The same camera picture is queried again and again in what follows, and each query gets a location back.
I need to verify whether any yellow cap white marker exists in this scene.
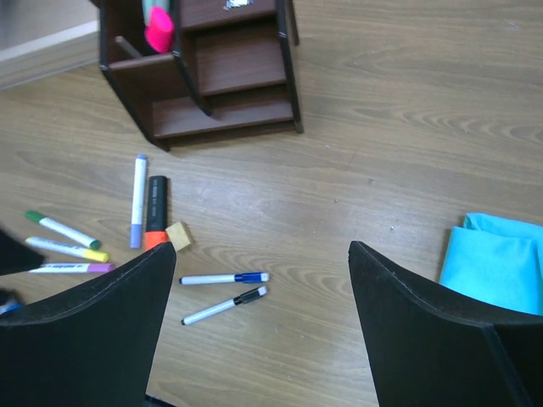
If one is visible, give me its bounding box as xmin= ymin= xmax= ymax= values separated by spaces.
xmin=25 ymin=237 xmax=109 ymax=263

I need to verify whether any pink cap white marker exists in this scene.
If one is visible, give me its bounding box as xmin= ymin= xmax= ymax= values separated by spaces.
xmin=29 ymin=263 xmax=115 ymax=274

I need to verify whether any small tan eraser block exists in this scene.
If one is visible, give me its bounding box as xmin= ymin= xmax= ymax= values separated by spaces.
xmin=165 ymin=221 xmax=192 ymax=253

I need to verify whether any pink black highlighter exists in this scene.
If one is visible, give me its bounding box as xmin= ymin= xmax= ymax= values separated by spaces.
xmin=144 ymin=6 xmax=175 ymax=53

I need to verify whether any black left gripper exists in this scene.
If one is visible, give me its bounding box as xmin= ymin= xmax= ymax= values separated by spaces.
xmin=0 ymin=231 xmax=45 ymax=276

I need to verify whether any green cap white marker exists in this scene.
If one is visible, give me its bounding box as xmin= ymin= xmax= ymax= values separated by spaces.
xmin=25 ymin=210 xmax=102 ymax=250

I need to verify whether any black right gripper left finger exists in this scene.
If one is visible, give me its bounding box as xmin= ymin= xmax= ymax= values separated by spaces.
xmin=1 ymin=243 xmax=176 ymax=406

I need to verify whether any brown wooden desk organizer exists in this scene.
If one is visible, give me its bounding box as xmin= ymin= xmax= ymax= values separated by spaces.
xmin=96 ymin=1 xmax=304 ymax=150

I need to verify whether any black cap whiteboard marker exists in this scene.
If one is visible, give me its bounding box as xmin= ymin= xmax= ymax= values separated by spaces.
xmin=182 ymin=286 xmax=267 ymax=326

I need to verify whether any lavender cap white marker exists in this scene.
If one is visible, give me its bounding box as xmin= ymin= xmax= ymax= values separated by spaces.
xmin=130 ymin=154 xmax=147 ymax=249

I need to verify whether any orange black highlighter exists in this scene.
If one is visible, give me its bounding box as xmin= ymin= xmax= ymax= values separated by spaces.
xmin=144 ymin=176 xmax=169 ymax=250

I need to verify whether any folded teal cloth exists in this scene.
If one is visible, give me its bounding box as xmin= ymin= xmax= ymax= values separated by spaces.
xmin=439 ymin=213 xmax=542 ymax=315

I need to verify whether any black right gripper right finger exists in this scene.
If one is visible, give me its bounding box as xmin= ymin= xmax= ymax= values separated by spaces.
xmin=349 ymin=241 xmax=542 ymax=406

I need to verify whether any blue cap whiteboard marker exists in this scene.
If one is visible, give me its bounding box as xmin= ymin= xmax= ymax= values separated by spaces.
xmin=180 ymin=272 xmax=270 ymax=285

